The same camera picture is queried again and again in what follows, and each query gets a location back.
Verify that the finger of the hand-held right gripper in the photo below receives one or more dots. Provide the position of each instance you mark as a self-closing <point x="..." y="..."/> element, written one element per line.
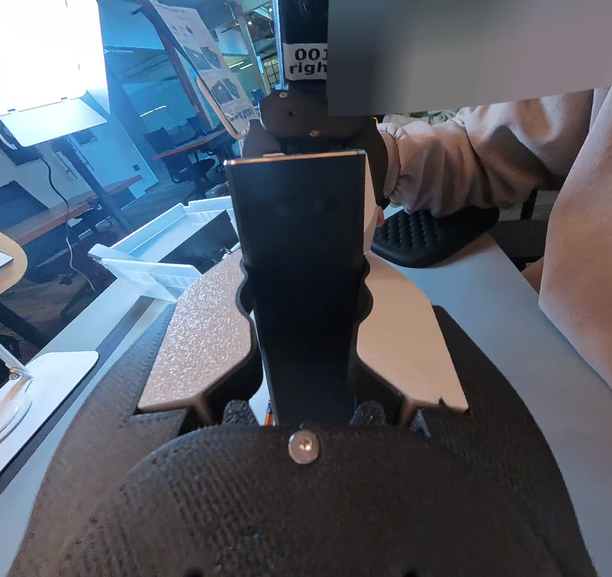
<point x="371" y="194"/>

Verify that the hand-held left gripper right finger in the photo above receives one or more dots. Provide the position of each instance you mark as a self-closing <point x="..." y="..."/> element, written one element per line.
<point x="406" y="343"/>

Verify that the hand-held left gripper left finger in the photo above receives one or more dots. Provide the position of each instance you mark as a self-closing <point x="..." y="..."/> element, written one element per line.
<point x="201" y="343"/>

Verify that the clear plastic bin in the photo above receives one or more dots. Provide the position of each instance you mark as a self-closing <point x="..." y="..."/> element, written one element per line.
<point x="153" y="257"/>

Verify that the grey metal usb hub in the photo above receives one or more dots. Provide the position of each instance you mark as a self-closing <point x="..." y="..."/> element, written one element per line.
<point x="301" y="276"/>

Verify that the person's right forearm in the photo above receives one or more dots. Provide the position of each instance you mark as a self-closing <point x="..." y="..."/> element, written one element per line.
<point x="478" y="156"/>

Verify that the person's right hand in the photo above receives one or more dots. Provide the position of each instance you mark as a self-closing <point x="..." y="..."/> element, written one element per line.
<point x="380" y="217"/>

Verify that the black wrist rest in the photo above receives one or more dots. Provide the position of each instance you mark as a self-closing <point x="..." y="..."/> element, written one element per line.
<point x="430" y="237"/>

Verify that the background document stand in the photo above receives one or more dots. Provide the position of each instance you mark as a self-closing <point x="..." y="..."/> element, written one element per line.
<point x="210" y="61"/>

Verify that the background office desk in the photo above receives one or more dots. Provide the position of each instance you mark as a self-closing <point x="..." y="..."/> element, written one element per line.
<point x="191" y="144"/>

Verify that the document stand with wooden board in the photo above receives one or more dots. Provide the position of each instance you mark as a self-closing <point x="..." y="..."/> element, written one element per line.
<point x="52" y="371"/>

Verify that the black office chair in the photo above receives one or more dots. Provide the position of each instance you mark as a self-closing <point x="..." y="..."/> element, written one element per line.
<point x="521" y="237"/>

